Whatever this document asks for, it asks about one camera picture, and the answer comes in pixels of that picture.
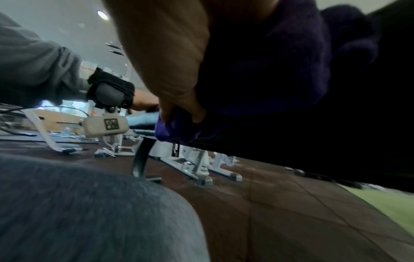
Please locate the grey adjacent bench frame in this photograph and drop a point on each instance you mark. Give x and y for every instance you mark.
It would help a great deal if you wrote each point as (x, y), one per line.
(194, 163)

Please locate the person's left forearm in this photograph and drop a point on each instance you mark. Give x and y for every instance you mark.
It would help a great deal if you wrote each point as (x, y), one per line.
(32, 64)

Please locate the round ceiling light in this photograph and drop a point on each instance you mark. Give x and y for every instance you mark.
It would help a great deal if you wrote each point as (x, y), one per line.
(102, 14)

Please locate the person's left hand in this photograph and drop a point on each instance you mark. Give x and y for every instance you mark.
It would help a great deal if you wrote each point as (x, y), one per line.
(145, 101)

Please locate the person's right hand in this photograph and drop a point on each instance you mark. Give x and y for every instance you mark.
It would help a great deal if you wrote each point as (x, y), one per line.
(168, 51)

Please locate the person's dark trousers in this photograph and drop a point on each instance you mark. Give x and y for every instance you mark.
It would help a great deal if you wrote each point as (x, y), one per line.
(81, 209)

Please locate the purple cleaning cloth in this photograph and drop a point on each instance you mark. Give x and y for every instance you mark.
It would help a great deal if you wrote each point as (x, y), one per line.
(258, 64)

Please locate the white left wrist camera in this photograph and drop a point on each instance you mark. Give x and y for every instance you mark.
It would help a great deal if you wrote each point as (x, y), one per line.
(97, 126)

